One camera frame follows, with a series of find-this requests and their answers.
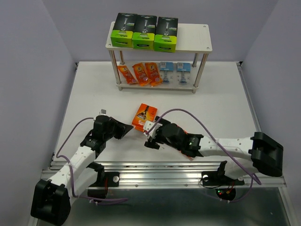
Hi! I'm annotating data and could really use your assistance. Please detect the orange BIC razor bag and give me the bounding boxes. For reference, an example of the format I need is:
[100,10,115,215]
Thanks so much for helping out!
[145,62,163,87]
[118,65,138,85]
[132,63,151,86]

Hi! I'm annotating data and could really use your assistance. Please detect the aluminium rail frame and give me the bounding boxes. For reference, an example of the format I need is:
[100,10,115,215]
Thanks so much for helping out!
[28,61,288,226]

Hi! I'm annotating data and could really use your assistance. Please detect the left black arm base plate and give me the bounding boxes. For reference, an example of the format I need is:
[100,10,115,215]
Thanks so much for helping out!
[92,171,120,188]

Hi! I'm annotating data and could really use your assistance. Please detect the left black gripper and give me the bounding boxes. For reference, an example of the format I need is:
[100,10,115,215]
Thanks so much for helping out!
[103,117,133,140]

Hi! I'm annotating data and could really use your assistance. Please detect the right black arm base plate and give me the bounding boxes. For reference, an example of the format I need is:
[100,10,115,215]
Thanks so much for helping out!
[200,161,245,187]

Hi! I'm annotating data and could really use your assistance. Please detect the orange Gillette Fusion pack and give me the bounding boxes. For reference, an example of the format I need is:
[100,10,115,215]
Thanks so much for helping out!
[132,104,158,132]
[175,126,198,158]

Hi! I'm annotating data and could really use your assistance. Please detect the white two-tier shelf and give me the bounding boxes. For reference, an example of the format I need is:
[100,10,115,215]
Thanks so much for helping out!
[105,22,213,93]

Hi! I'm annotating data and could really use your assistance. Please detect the black green razor box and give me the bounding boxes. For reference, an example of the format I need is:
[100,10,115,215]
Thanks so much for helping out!
[111,13,138,48]
[154,16,178,53]

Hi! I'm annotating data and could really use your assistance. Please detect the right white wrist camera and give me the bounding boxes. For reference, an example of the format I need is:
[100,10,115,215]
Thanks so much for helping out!
[143,121,162,138]

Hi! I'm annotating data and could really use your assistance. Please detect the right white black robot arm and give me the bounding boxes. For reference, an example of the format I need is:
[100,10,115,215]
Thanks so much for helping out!
[143,121,284,184]

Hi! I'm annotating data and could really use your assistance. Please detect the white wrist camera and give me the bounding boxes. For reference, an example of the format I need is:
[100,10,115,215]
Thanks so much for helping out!
[143,121,162,138]
[95,109,107,118]

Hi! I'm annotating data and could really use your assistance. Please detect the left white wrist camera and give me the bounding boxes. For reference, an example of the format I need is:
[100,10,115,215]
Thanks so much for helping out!
[95,109,107,118]

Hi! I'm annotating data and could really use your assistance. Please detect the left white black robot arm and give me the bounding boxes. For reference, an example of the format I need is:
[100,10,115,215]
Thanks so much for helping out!
[31,114,133,226]

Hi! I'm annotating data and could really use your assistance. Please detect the blue clear razor blister pack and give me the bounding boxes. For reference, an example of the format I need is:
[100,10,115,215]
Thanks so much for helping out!
[159,62,174,84]

